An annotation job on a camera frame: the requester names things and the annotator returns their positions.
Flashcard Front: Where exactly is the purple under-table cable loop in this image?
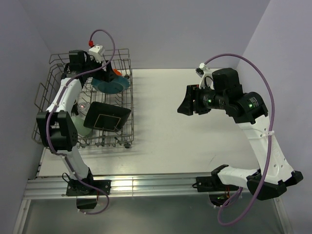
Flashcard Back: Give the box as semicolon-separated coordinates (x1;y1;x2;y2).
76;193;110;215

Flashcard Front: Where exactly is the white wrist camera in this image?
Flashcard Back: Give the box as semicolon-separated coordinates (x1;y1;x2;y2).
88;40;105;63
195;63;215;89

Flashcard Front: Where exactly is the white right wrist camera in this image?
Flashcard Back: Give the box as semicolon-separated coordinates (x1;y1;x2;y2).
195;63;215;89

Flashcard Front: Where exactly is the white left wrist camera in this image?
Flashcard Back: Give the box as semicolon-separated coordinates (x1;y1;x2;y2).
88;40;105;63

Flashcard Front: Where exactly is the grey wire dish rack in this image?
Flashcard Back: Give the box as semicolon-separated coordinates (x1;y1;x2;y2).
34;48;134;148

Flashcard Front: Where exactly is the aluminium table front rail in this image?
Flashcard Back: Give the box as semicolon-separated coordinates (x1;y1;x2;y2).
22;173;210;200

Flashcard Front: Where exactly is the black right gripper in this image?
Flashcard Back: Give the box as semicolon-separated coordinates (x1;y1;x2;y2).
177;84;227;115

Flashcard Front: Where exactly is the orange bowl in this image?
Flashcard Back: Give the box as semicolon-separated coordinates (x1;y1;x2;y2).
113;69;122;76

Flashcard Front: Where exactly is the light green cup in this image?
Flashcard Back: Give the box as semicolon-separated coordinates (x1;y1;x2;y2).
71;116;92;137

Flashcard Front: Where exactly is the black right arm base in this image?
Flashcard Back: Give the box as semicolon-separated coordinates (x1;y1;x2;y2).
192;164;239;192

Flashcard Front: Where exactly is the black square floral plate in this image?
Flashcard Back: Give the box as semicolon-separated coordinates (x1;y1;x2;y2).
83;101;132;132

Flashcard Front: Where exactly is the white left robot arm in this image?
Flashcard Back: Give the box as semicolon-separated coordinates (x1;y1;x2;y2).
36;46;111;195

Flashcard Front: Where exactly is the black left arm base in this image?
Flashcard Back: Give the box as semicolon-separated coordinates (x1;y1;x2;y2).
66;179;111;215

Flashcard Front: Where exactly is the teal round plate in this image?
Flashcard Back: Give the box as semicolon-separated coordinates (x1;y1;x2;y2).
91;76;130;94

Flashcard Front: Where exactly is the clear drinking glass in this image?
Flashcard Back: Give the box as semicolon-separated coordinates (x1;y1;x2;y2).
78;102;90;116

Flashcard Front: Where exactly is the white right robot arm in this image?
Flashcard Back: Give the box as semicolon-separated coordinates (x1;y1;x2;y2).
177;64;303;200

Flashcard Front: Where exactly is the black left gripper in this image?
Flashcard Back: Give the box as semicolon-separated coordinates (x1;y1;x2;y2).
82;55;117;83

